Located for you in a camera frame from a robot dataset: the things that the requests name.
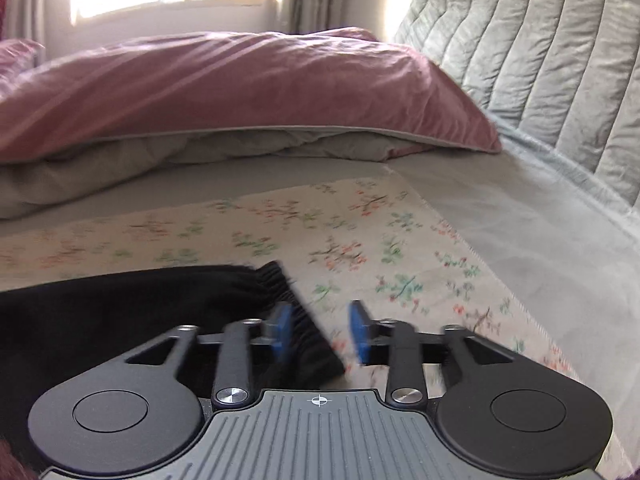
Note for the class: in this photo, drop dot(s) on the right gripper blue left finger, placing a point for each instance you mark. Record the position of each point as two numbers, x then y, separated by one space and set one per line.
277 333

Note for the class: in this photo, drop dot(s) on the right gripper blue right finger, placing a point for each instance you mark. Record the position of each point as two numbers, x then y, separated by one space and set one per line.
364 331

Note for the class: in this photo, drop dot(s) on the black pants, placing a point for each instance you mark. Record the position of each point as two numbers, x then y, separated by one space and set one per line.
53 332

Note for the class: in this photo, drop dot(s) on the floral bed sheet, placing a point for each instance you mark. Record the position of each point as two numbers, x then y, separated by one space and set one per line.
372 239

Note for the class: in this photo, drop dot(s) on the pink and grey duvet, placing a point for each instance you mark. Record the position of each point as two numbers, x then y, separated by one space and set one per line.
76 125

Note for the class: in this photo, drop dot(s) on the grey quilted headboard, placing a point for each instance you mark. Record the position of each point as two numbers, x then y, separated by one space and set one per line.
566 72

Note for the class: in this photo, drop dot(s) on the pink pillow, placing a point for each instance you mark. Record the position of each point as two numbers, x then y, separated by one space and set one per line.
17 55

